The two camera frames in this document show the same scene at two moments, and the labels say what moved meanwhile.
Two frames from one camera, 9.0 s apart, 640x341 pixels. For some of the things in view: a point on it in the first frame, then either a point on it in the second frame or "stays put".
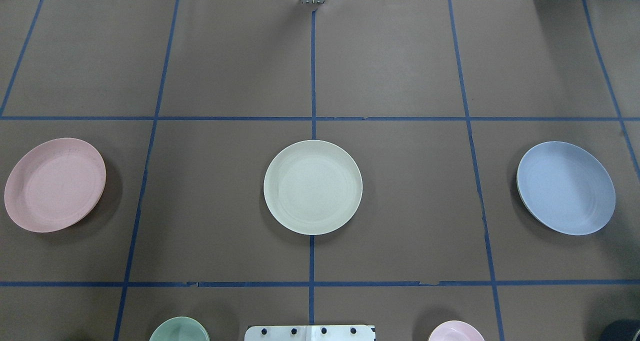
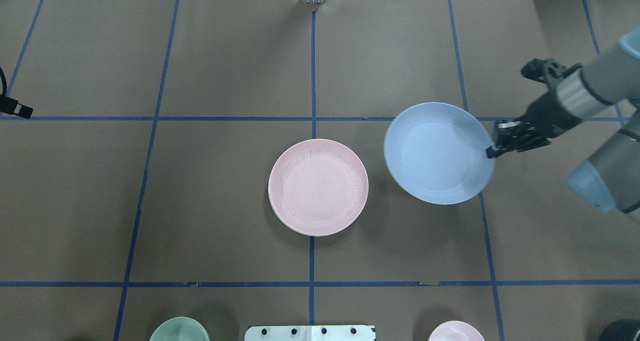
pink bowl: x=456 y=331 stays put
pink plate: x=55 y=184 to x=318 y=187
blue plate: x=566 y=187 to x=437 y=152
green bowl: x=180 y=328 stays put
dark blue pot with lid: x=621 y=330 stays put
